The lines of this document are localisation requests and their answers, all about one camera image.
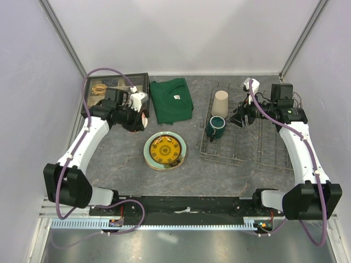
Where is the grey wire dish rack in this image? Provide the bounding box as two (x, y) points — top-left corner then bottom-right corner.
(199, 82), (293, 174)

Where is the light green flower plate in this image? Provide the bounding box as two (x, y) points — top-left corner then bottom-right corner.
(143, 131), (187, 171)

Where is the dark green mug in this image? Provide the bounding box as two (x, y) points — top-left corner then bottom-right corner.
(206, 116), (227, 142)

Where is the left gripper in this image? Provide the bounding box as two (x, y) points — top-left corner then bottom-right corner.
(116, 104), (144, 133)

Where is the beige bird pattern plate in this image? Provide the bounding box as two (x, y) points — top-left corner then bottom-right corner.
(144, 155), (185, 171)

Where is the white orange patterned bowl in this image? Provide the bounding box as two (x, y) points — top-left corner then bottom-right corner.
(130, 112), (148, 134)

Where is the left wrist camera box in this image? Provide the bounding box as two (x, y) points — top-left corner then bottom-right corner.
(129, 86), (148, 112)

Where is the blue white cable duct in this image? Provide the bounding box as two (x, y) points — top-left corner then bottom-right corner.
(50, 212), (271, 231)

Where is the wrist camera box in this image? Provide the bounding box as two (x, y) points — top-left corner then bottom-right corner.
(129, 86), (148, 112)
(243, 78), (260, 105)

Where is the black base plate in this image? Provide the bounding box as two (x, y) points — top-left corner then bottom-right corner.
(89, 195), (285, 227)

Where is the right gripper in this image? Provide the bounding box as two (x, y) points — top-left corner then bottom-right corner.
(227, 92), (276, 129)

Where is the black compartment box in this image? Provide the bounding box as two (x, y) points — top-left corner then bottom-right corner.
(81, 73), (150, 123)

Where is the green folded t-shirt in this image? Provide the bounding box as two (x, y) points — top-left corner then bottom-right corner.
(150, 78), (194, 125)

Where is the beige ceramic cup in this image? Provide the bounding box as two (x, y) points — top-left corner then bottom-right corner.
(211, 90), (229, 118)

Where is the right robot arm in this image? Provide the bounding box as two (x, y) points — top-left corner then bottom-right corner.
(229, 78), (342, 220)

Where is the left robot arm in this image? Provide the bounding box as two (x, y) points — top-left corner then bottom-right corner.
(43, 87), (148, 215)

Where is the gold bracelet coil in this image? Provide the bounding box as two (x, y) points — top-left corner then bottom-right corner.
(91, 83), (109, 96)

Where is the yellow small plate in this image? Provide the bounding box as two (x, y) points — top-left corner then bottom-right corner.
(149, 135), (182, 164)

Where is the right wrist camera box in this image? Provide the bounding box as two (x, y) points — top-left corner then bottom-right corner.
(243, 78), (260, 105)

